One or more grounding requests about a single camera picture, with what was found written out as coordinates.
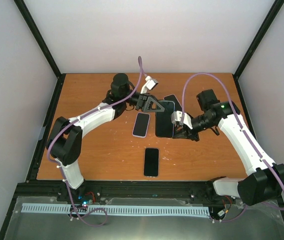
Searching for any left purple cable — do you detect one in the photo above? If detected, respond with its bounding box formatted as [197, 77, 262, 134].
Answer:
[46, 55, 147, 228]

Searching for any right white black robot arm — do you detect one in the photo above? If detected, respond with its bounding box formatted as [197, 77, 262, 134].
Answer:
[171, 89, 284, 206]

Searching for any black phone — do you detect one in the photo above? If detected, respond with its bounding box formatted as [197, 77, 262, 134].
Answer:
[155, 100, 175, 138]
[143, 147, 159, 178]

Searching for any right black frame post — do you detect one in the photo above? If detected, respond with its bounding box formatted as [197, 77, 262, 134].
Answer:
[233, 0, 284, 82]

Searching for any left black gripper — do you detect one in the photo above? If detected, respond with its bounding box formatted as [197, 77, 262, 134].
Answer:
[123, 89, 166, 113]

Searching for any purple cable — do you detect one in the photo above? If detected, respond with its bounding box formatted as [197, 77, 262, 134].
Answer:
[181, 72, 284, 224]
[46, 55, 147, 228]

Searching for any phone in pink case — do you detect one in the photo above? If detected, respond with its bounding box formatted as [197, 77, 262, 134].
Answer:
[163, 94, 182, 111]

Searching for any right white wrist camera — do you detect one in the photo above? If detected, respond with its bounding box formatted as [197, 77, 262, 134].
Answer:
[171, 111, 193, 130]

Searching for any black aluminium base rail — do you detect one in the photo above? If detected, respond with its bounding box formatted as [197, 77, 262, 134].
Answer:
[13, 180, 235, 206]

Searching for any black frame post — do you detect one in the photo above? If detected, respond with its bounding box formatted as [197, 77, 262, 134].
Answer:
[233, 0, 284, 82]
[13, 0, 66, 81]

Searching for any light blue slotted cable duct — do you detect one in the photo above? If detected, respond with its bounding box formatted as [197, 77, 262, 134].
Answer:
[20, 203, 210, 218]

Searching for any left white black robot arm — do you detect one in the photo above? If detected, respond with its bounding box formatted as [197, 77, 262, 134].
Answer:
[46, 73, 164, 202]

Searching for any left black frame post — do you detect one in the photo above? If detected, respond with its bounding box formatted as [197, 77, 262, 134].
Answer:
[13, 0, 66, 81]

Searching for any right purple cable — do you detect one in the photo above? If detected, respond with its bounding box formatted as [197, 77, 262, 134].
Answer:
[181, 72, 284, 224]

